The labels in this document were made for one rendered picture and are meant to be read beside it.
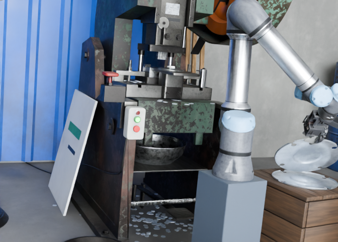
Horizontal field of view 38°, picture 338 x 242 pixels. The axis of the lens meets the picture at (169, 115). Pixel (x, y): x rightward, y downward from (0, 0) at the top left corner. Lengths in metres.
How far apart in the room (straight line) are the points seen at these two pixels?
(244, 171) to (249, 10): 0.56
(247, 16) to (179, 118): 0.71
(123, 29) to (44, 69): 1.02
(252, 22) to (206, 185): 0.60
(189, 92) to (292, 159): 0.57
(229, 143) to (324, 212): 0.60
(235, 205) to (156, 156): 0.71
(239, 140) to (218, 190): 0.19
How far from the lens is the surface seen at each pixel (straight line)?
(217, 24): 2.63
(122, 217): 2.20
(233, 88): 1.85
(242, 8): 1.74
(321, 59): 4.53
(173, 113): 2.23
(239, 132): 1.72
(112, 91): 2.08
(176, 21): 2.36
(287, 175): 2.33
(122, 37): 2.53
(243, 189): 1.74
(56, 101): 3.44
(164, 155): 2.34
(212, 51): 3.88
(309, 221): 2.09
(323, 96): 1.76
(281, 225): 2.16
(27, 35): 3.38
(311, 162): 2.34
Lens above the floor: 0.91
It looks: 8 degrees down
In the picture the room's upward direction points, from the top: 5 degrees clockwise
